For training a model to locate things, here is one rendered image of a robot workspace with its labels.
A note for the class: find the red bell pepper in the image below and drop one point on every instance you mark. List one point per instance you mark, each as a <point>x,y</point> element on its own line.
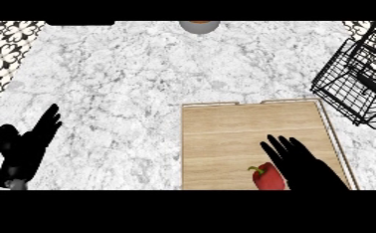
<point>269,177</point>

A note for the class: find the grey bowl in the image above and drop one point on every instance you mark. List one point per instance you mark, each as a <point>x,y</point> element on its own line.
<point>198,27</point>

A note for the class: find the wooden tray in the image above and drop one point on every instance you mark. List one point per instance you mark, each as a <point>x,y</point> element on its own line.
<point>231,137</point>

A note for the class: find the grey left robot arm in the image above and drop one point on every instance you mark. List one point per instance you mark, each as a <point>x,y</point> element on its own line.
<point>18,184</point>

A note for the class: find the black flat appliance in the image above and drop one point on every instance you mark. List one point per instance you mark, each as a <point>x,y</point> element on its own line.
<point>80,22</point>

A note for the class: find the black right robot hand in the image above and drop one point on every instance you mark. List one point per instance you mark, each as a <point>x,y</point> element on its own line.
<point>307,170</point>

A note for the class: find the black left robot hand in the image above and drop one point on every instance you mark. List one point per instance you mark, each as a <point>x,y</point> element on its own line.
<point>30,144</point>

